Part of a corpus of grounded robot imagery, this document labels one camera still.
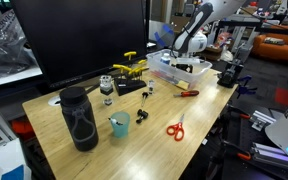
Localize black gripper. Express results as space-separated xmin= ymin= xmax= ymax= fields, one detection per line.
xmin=176 ymin=62 xmax=195 ymax=73

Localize clear plastic storage box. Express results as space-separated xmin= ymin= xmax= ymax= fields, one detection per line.
xmin=146 ymin=48 xmax=213 ymax=90

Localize cardboard box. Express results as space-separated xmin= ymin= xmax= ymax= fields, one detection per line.
xmin=170 ymin=14 xmax=192 ymax=34

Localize red box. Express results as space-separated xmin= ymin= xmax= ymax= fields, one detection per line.
xmin=273 ymin=87 xmax=288 ymax=108

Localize yellow sponge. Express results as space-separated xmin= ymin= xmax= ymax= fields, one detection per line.
xmin=177 ymin=79 xmax=190 ymax=90

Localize white bottle blue cap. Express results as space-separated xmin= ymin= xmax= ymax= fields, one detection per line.
xmin=160 ymin=52 xmax=172 ymax=66

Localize red thin item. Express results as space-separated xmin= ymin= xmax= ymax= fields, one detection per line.
xmin=155 ymin=70 xmax=182 ymax=84

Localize small clear acrylic piece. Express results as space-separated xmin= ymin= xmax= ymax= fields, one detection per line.
xmin=147 ymin=79 xmax=156 ymax=95

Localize blue grey face shield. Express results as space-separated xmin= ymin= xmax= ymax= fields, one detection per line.
xmin=149 ymin=19 xmax=177 ymax=48

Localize black bench vise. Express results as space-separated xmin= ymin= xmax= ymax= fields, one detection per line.
xmin=216 ymin=59 xmax=245 ymax=89

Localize thin black hand tool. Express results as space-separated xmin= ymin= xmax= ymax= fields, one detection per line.
xmin=140 ymin=91 xmax=149 ymax=108

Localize black hex key stand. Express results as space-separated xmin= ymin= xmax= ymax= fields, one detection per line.
xmin=113 ymin=77 xmax=147 ymax=97

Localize orange scissors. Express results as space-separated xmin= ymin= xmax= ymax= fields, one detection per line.
xmin=165 ymin=113 xmax=186 ymax=142

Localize blue spring clamp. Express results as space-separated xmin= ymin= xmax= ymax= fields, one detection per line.
xmin=236 ymin=74 xmax=258 ymax=99

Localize black white marker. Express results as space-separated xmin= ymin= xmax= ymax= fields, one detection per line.
xmin=108 ymin=116 xmax=123 ymax=127

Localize teal plastic cup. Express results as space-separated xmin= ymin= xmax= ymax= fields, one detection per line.
xmin=109 ymin=111 xmax=131 ymax=139

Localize short aluminium extrusion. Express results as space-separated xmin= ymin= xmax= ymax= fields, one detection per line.
xmin=250 ymin=109 xmax=278 ymax=132

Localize orange sofa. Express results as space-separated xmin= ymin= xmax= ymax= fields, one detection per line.
xmin=251 ymin=24 xmax=288 ymax=65

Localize large black monitor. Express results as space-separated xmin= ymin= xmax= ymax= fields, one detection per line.
xmin=10 ymin=0 xmax=151 ymax=94

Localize black water bottle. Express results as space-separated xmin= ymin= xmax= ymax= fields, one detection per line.
xmin=58 ymin=85 xmax=99 ymax=152

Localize long aluminium extrusion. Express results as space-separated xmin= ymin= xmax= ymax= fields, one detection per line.
xmin=250 ymin=142 xmax=288 ymax=173

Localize grey plastic bag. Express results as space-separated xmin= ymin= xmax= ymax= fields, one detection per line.
xmin=0 ymin=9 xmax=35 ymax=78

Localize white cabinet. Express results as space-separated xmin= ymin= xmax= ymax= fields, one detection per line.
xmin=0 ymin=93 xmax=32 ymax=180

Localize red handled screwdriver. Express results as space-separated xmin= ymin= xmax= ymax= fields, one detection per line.
xmin=173 ymin=89 xmax=200 ymax=98

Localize black camera clamp mount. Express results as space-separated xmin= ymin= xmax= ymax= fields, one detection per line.
xmin=135 ymin=108 xmax=149 ymax=125

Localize orange handled bar clamp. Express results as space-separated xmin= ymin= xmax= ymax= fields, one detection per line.
xmin=222 ymin=139 xmax=252 ymax=161
xmin=227 ymin=104 xmax=252 ymax=120

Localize white cable grommet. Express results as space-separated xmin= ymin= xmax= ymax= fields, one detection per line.
xmin=47 ymin=95 xmax=62 ymax=107

